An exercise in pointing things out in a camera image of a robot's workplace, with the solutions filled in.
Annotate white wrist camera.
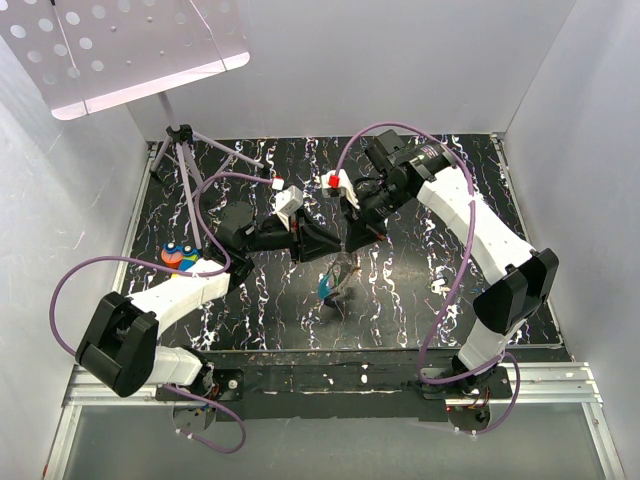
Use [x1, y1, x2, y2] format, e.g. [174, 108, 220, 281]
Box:
[274, 185, 304, 231]
[320, 169, 360, 210]

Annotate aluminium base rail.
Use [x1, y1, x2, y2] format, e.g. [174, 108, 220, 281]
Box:
[42, 142, 626, 480]

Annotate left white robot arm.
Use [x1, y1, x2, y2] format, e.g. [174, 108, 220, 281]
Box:
[75, 202, 341, 400]

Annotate silver key with green tag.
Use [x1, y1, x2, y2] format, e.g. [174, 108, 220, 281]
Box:
[429, 277, 450, 295]

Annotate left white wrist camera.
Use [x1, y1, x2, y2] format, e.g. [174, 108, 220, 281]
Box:
[274, 185, 304, 231]

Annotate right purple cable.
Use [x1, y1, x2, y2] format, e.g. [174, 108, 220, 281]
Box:
[333, 121, 521, 435]

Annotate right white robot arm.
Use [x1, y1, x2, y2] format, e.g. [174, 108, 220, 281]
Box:
[322, 122, 559, 398]

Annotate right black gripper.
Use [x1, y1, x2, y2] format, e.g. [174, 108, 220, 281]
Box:
[339, 180, 412, 254]

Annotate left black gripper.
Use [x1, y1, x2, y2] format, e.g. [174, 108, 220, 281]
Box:
[242, 206, 342, 265]

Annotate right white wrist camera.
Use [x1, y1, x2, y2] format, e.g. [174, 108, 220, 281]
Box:
[320, 169, 360, 210]

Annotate colourful toy blocks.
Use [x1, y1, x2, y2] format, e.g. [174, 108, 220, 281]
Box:
[160, 242, 201, 271]

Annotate perforated music stand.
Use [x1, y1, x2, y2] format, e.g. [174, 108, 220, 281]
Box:
[1, 1, 250, 247]

